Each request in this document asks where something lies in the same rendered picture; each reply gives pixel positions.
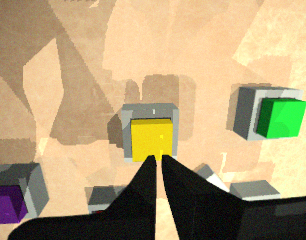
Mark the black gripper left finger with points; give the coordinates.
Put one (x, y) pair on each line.
(132, 216)

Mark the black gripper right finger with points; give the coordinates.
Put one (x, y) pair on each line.
(203, 211)

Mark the yellow button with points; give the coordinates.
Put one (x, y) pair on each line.
(149, 129)

